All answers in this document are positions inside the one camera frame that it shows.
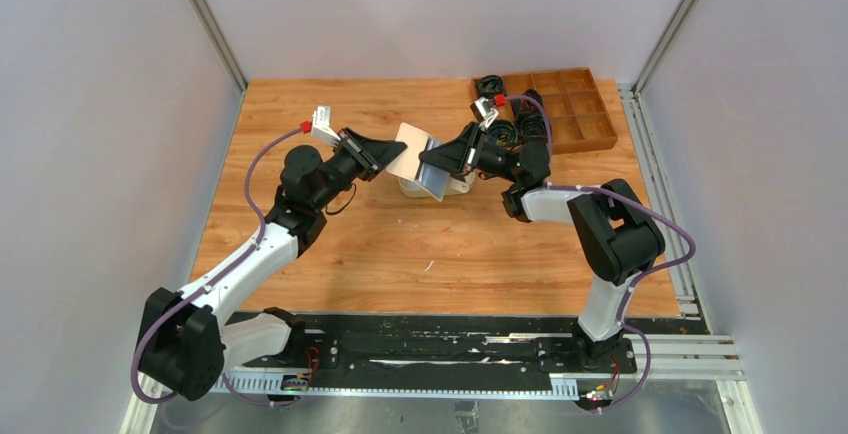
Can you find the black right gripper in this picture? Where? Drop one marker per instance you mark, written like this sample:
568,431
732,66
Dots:
471,155

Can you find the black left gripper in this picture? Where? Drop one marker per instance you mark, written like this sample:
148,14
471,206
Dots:
357,152

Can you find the white leather card holder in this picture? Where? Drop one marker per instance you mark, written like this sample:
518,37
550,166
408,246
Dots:
409,167

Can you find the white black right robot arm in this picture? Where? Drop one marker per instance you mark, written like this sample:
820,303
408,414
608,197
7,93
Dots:
619,238

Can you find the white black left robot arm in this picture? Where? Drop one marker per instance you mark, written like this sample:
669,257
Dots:
187,340

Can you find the cream oval plastic tray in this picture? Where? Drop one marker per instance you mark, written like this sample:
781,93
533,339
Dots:
453,187

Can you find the rolled green black tie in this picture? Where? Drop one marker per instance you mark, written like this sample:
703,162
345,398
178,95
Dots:
503,133

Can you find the wooden compartment organizer box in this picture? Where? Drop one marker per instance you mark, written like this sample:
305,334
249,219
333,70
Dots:
575,114

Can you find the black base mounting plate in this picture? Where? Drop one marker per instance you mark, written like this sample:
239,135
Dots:
457,356

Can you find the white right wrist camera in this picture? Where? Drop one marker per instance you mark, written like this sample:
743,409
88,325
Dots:
485,112

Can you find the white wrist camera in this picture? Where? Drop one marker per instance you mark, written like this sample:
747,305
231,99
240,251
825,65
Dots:
321,128
485,112

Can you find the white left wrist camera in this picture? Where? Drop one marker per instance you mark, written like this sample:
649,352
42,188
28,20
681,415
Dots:
321,128

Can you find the aluminium rail frame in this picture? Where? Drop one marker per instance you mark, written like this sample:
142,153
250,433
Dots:
274,381

